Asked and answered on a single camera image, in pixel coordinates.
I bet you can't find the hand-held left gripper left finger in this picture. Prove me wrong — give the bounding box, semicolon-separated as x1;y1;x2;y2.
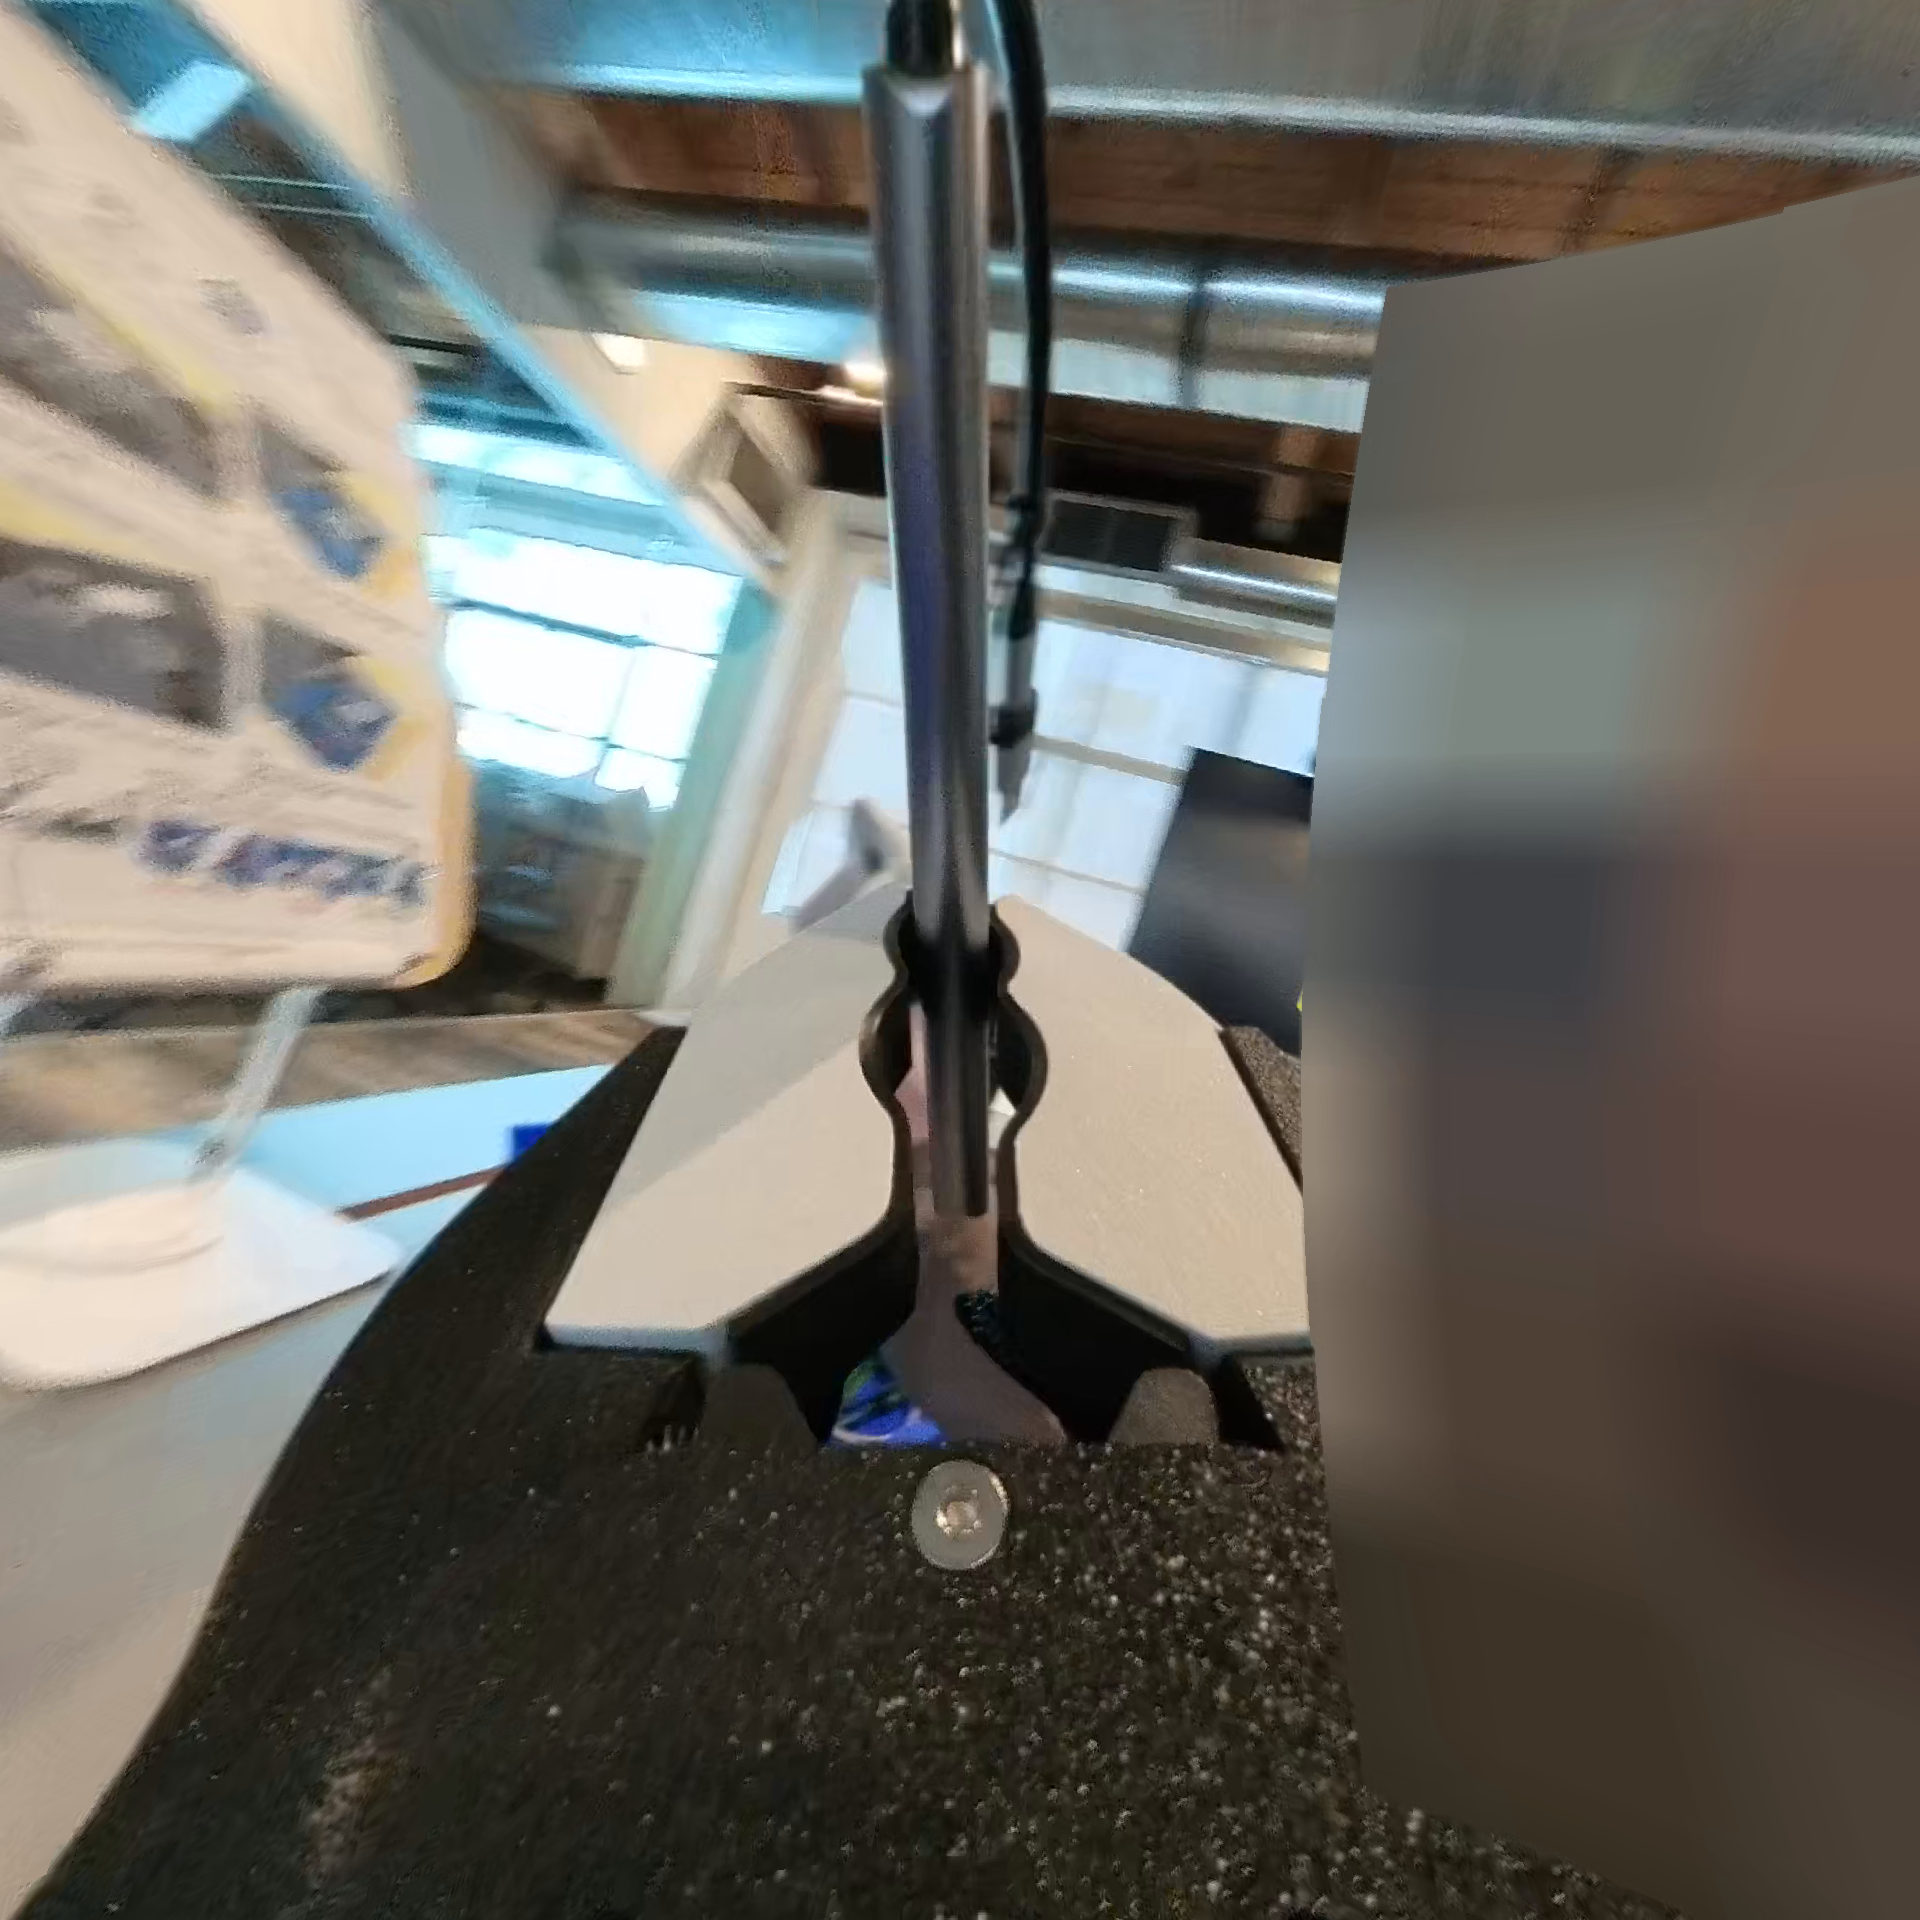
545;880;922;1356

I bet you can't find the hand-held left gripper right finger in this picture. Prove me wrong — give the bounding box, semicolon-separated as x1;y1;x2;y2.
990;893;1318;1346

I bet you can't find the silver metal rod tool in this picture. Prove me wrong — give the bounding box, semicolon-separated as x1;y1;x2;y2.
862;57;1004;1221

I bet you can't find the black usb cable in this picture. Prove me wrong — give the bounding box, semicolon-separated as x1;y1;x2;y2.
882;0;1056;825

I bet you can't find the black monitor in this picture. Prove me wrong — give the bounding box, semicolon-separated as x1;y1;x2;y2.
1124;746;1326;1041

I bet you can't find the dark vent grille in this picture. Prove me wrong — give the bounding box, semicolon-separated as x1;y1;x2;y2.
1035;487;1194;576

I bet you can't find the printed sign on white stand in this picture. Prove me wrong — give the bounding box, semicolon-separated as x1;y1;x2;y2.
0;0;481;1395

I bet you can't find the metal ceiling duct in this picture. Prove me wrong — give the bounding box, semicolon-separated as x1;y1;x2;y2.
552;193;1385;385

